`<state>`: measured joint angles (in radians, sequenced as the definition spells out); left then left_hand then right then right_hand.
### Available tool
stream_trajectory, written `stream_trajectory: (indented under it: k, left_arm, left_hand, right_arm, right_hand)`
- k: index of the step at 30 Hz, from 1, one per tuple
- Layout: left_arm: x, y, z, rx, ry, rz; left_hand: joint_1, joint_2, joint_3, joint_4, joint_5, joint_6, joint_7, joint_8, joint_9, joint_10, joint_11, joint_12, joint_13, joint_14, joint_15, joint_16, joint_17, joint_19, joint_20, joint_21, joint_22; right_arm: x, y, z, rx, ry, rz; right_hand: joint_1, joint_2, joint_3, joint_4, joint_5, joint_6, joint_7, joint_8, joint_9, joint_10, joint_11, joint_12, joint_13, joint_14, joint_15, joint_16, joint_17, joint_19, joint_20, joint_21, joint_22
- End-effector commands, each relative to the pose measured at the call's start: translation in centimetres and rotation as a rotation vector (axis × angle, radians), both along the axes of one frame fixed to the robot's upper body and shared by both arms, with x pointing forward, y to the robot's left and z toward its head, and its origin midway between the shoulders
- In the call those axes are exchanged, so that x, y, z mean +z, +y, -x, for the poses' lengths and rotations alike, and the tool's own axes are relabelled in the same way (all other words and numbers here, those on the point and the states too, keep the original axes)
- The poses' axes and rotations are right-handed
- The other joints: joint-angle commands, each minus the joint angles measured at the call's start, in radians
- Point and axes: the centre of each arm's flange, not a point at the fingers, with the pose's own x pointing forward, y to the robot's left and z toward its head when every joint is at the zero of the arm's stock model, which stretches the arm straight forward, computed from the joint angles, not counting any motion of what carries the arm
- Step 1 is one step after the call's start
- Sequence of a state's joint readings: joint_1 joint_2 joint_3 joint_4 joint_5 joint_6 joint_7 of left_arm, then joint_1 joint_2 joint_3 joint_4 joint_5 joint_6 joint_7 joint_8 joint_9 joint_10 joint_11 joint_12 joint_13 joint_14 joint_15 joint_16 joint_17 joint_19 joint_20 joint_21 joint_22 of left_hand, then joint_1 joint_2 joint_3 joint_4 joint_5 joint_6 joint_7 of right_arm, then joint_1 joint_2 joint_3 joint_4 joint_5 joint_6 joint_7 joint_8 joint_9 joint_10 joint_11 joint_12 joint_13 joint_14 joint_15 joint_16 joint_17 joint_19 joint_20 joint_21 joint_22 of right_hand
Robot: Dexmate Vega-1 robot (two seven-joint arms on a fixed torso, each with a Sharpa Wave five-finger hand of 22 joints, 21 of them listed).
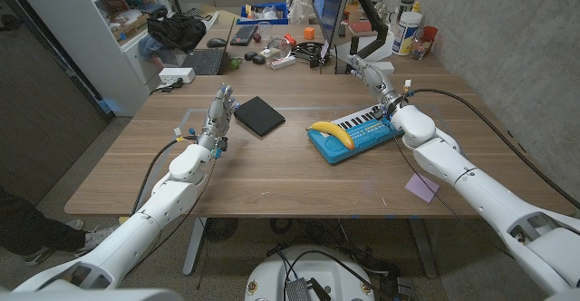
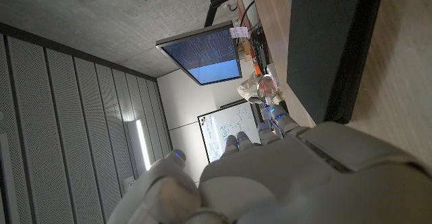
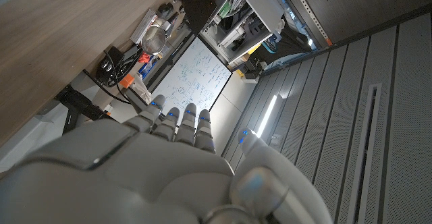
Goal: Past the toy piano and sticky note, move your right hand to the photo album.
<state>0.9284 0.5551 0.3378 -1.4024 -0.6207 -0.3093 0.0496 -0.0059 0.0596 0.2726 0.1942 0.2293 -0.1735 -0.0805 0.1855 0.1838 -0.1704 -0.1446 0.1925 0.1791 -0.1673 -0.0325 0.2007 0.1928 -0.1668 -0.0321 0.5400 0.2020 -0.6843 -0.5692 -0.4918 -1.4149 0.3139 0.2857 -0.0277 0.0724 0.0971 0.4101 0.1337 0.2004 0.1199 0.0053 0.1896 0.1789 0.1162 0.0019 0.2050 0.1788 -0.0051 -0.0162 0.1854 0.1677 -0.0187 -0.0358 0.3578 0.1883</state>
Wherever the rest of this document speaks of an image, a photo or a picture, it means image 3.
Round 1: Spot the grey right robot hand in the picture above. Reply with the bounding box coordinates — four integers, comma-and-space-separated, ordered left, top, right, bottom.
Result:
0, 94, 334, 224

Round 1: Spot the white plastic bag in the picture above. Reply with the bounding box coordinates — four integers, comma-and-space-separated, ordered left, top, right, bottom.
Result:
129, 78, 153, 104

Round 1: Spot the orange cube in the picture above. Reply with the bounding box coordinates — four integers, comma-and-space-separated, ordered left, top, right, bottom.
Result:
119, 74, 136, 89

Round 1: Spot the blue storage bin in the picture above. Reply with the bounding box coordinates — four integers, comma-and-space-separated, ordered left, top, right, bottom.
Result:
137, 59, 157, 80

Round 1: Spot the whiteboard with blue writing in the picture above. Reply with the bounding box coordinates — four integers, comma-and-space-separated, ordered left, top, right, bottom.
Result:
151, 36, 233, 117

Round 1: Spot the long white box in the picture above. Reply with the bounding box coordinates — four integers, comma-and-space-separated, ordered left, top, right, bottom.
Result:
130, 9, 157, 45

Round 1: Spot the black computer mouse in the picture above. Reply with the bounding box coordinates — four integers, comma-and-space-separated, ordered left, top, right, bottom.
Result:
157, 2, 175, 18

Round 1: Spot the white shelf unit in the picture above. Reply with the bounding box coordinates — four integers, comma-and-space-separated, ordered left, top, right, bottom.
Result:
200, 0, 285, 65

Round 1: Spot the thin black desk cable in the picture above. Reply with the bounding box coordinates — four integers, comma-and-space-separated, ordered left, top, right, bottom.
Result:
82, 50, 132, 105

